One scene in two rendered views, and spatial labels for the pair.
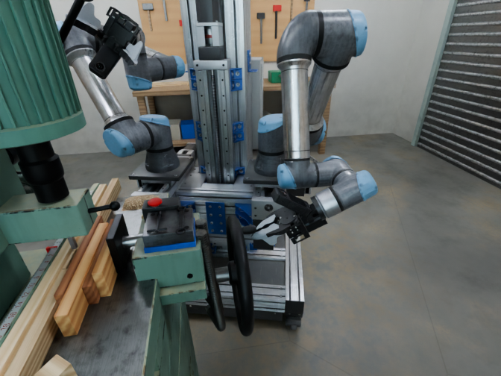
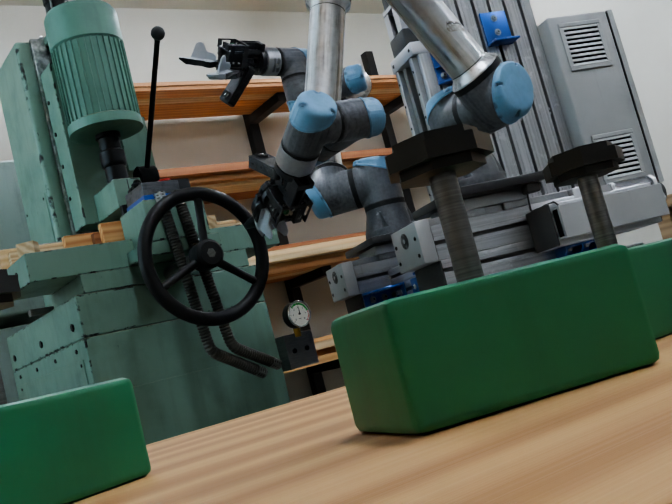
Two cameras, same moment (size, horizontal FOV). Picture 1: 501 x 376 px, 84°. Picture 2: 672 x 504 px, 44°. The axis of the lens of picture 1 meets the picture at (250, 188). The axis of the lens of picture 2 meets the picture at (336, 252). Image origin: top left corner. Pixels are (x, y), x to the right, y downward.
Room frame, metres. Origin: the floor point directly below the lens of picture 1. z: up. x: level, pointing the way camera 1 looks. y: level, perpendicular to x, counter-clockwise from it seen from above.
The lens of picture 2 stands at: (0.00, -1.56, 0.57)
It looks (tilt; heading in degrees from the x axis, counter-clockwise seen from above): 6 degrees up; 63
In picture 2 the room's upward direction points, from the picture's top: 15 degrees counter-clockwise
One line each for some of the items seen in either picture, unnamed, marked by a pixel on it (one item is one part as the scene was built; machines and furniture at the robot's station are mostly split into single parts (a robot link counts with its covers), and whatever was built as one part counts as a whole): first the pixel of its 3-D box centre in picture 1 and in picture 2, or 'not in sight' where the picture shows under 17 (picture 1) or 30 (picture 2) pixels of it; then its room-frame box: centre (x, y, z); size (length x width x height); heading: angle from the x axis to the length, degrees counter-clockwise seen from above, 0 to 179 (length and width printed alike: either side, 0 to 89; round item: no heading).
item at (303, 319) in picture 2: not in sight; (296, 318); (0.75, 0.21, 0.65); 0.06 x 0.04 x 0.08; 10
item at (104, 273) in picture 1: (112, 255); (136, 232); (0.45, 0.29, 0.93); 0.16 x 0.02 x 0.06; 10
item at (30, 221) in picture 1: (51, 218); (120, 203); (0.45, 0.39, 1.03); 0.14 x 0.07 x 0.09; 100
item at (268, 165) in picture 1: (271, 158); (469, 170); (1.11, -0.09, 0.87); 0.15 x 0.15 x 0.10
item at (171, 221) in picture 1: (168, 220); (160, 192); (0.50, 0.18, 0.99); 0.13 x 0.11 x 0.06; 10
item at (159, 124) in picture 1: (155, 130); (375, 180); (1.17, 0.40, 0.98); 0.13 x 0.12 x 0.14; 144
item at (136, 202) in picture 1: (140, 200); not in sight; (0.71, 0.33, 0.91); 0.10 x 0.07 x 0.02; 100
